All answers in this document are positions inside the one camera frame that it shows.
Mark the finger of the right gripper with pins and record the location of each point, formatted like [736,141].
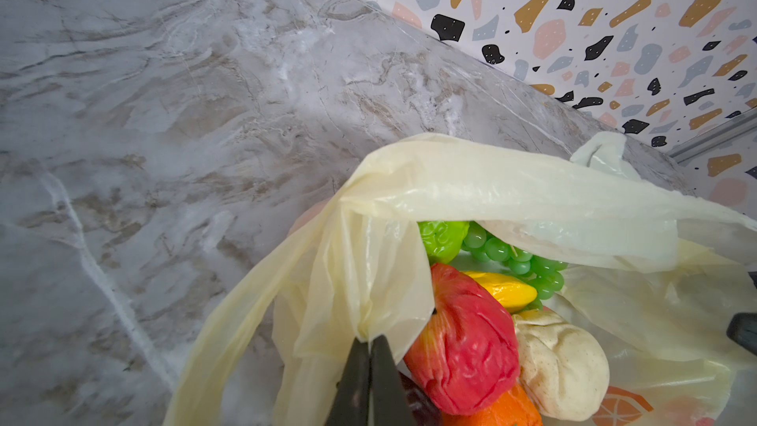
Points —
[743,331]

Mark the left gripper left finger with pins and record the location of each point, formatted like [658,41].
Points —
[352,400]

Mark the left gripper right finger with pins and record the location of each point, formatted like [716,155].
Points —
[390,406]

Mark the red apple toy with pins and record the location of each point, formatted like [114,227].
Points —
[466,357]

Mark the cream plastic bag orange print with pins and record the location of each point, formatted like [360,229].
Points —
[655,275]

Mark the orange fruit toy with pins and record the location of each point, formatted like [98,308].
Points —
[512,409]

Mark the yellow banana toy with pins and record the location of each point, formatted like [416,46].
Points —
[513,294]

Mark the lime green bumpy fruit toy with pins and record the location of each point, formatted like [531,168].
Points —
[443,240]

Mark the beige bun toy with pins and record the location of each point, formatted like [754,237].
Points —
[563,368]

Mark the green grapes bunch toy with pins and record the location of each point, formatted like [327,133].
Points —
[482,251]

